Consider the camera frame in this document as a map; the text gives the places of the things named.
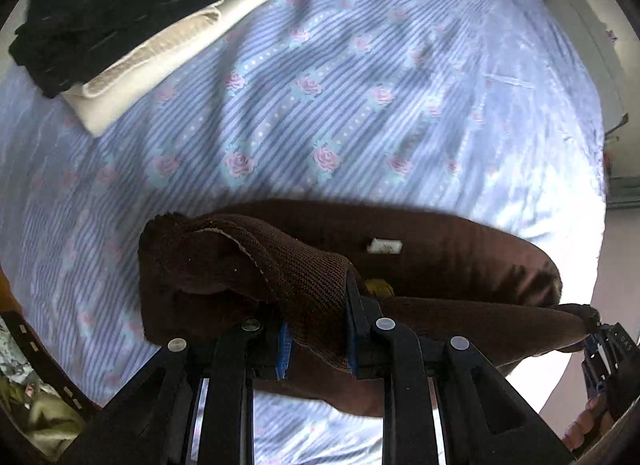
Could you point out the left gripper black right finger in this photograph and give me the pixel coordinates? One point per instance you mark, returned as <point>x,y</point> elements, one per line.
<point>443,401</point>

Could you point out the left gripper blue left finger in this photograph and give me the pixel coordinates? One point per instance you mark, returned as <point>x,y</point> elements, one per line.
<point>190,403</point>

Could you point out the dark brown pants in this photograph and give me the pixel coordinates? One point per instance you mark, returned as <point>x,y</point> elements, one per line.
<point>291,261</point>

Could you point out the person's right hand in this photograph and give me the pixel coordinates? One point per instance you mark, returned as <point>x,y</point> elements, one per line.
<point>594,421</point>

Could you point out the white folded garment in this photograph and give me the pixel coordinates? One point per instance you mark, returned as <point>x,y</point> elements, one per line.
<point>100,102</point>

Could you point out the blue floral bed sheet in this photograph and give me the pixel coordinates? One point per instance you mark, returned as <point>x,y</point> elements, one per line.
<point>478,108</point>

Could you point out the grey padded headboard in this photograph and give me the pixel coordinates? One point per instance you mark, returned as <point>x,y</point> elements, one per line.
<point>590,38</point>

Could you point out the wooden bed frame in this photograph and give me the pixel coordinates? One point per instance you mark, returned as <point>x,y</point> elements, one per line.
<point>42,410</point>

